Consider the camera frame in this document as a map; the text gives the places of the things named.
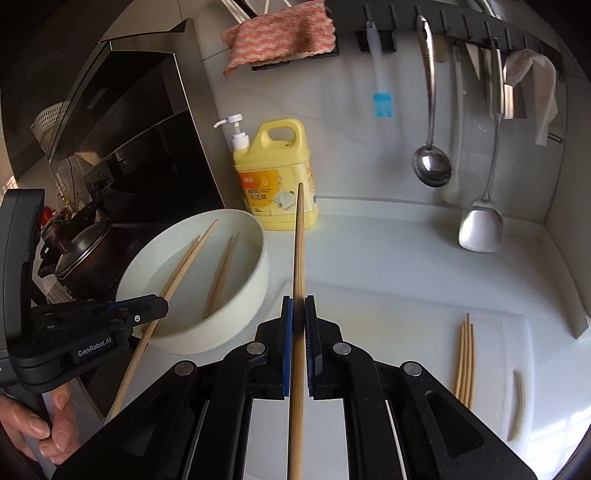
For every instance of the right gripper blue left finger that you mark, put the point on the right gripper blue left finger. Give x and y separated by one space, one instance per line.
287 314

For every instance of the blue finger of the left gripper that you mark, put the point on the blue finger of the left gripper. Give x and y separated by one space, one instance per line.
138 311

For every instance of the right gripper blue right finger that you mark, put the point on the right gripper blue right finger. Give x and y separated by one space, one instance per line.
313 343

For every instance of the person's left hand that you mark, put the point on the person's left hand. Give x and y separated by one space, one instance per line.
57 442

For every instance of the white round basin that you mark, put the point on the white round basin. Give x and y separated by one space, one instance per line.
185 330

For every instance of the pot with glass lid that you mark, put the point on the pot with glass lid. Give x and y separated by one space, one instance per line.
80 252

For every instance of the yellow dish soap bottle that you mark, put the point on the yellow dish soap bottle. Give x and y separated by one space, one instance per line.
270 167

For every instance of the black range hood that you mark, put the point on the black range hood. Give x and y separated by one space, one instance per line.
140 113

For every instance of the steel ladle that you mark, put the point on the steel ladle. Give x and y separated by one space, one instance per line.
430 163

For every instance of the blue silicone basting brush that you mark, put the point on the blue silicone basting brush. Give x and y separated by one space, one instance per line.
382 98

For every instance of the pink white dish cloth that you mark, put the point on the pink white dish cloth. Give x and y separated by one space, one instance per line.
300 29

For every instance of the white hanging rag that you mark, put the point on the white hanging rag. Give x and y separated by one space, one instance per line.
517 67

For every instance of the black wall hook rail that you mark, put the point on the black wall hook rail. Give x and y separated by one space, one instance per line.
456 22

